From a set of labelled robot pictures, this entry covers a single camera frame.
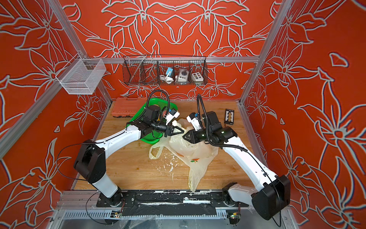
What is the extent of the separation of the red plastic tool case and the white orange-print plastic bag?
326 mm

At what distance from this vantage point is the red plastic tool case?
1.07 m

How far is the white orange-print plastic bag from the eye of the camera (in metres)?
0.74
